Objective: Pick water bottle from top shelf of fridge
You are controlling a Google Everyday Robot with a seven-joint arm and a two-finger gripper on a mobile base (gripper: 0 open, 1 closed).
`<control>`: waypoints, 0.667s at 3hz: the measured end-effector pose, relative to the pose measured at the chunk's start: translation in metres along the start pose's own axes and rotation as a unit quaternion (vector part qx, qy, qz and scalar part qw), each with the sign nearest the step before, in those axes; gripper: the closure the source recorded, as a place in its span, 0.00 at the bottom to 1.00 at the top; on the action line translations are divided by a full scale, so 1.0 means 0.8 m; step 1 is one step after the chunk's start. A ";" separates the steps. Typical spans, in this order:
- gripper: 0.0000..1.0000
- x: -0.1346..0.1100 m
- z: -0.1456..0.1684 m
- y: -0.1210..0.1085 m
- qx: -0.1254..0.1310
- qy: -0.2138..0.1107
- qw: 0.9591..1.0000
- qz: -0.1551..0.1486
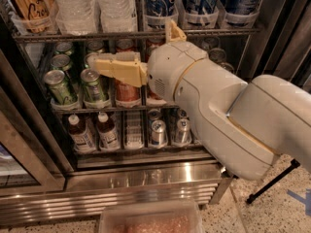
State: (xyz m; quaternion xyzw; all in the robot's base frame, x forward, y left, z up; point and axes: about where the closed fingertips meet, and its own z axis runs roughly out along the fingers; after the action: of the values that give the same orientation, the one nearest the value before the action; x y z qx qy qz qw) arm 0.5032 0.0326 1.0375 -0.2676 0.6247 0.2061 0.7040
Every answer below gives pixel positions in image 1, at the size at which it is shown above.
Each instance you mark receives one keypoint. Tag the silver can middle right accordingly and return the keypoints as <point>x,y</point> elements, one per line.
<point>217,55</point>

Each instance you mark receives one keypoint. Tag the brown tea bottle right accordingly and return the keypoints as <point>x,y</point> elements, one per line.
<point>108,132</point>

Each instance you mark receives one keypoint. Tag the brown tea bottle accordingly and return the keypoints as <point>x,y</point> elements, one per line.
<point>108,132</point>
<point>81,134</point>

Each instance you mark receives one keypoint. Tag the brown tea bottle left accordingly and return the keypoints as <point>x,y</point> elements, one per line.
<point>81,134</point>

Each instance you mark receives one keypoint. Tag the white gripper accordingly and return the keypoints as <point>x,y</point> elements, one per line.
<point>170,69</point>

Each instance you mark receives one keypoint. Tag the blue Pepsi bottle middle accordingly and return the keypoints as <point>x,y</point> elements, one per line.
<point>199,12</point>

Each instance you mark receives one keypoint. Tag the blue floor tape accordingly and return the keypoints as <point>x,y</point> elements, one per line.
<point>306,200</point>

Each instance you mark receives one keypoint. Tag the blue Pepsi bottle left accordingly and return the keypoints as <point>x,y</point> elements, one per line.
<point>158,11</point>

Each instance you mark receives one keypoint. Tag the blue silver can back left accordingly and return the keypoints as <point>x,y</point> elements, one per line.
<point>154,114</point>

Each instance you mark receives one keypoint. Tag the silver can front right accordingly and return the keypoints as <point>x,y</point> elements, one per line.
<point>227,66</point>

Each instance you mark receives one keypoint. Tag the green can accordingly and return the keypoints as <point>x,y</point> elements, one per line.
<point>93,86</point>
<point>64,48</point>
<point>61,89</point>
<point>64,63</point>
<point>88,60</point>
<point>95,46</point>

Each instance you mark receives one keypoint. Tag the stainless steel fridge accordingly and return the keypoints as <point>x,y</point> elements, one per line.
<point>45,177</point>

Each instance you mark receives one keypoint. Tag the silver can back right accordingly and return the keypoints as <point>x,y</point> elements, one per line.
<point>209,43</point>

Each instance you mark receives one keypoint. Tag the blue silver can front middle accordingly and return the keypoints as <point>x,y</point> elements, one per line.
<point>182,131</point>

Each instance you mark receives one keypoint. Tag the clear plastic bin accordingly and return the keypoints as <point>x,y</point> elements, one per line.
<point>171,216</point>

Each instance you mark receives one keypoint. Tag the red Coca-Cola can front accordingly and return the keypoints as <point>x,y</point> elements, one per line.
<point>152,95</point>

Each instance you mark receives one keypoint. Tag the blue silver can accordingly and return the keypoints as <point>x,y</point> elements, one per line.
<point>182,131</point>
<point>182,113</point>
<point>154,114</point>
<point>158,132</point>

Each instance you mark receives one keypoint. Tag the red Coca-Cola can middle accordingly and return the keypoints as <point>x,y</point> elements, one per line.
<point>148,52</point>

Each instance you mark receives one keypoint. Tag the clear water bottle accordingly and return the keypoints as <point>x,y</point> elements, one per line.
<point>76,17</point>
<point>117,15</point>

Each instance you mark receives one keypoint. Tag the blue silver can front left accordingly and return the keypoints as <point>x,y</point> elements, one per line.
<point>158,132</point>

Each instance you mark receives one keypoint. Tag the green can back left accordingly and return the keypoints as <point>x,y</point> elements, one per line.
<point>64,48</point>

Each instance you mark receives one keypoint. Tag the blue pepsi bottle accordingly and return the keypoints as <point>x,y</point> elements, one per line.
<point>158,11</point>
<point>238,11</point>
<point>199,12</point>

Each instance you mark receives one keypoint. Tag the empty white bottom tray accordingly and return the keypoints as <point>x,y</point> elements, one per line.
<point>133,132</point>

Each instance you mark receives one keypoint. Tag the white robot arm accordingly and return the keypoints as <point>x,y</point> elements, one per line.
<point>207,92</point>

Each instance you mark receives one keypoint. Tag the green can front left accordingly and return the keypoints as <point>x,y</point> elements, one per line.
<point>61,89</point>

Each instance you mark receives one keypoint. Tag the blue silver can back middle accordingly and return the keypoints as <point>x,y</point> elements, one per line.
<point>182,113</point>

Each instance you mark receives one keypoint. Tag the red Coca-Cola can back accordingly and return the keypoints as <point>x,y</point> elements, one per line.
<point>155,42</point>

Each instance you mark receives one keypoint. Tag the red coca-cola can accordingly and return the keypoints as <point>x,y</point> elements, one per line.
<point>148,52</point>
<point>152,95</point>
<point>155,42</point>

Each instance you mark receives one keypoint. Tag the green can middle left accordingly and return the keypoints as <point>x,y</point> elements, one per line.
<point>64,63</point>

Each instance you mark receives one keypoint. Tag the blue Pepsi bottle right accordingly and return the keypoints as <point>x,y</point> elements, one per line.
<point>238,11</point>

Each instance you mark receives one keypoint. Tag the black tripod leg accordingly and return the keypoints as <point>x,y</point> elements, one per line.
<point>254,196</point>

